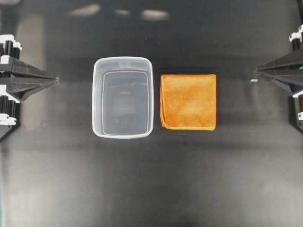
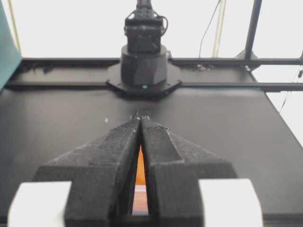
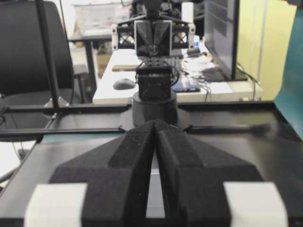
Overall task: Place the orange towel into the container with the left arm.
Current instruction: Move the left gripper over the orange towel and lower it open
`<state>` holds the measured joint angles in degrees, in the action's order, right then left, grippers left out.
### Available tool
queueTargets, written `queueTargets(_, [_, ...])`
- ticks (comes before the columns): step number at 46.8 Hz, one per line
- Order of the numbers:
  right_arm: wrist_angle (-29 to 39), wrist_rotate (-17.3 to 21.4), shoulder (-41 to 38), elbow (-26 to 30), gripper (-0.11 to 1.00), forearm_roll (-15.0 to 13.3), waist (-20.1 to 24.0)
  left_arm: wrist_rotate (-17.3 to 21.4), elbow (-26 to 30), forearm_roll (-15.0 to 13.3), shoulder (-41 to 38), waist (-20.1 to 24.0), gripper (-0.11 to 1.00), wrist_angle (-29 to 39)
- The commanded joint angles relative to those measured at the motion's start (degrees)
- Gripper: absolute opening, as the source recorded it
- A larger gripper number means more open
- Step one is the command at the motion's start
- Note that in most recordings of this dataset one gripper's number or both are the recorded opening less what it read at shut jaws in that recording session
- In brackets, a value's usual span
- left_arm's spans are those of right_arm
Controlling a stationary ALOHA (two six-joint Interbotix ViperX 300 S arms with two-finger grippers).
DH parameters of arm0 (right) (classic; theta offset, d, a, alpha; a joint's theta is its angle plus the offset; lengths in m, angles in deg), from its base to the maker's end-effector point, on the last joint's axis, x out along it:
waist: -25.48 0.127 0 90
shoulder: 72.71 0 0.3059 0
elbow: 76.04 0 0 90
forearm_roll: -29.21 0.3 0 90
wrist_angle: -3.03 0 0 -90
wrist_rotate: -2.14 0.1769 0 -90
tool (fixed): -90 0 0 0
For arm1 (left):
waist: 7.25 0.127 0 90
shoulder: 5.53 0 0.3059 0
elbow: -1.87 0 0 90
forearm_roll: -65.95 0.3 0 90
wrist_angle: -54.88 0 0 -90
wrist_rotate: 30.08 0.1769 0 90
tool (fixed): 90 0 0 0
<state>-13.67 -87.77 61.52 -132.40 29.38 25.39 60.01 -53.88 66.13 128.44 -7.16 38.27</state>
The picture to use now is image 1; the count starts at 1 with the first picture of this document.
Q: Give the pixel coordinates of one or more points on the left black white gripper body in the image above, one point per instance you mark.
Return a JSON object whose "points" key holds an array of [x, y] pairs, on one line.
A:
{"points": [[9, 105]]}

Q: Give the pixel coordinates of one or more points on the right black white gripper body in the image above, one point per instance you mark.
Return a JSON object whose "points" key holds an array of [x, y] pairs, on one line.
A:
{"points": [[296, 39]]}

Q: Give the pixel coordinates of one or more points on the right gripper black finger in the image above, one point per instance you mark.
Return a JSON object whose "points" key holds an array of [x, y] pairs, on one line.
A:
{"points": [[291, 62], [281, 79]]}

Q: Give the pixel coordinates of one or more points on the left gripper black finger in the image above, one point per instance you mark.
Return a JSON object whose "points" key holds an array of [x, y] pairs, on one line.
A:
{"points": [[22, 91], [20, 68]]}

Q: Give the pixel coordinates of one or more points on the clear plastic container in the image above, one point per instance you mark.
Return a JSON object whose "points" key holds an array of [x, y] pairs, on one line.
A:
{"points": [[122, 97]]}

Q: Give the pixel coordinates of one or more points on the orange folded towel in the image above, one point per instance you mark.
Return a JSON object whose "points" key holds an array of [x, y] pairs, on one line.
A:
{"points": [[188, 101]]}

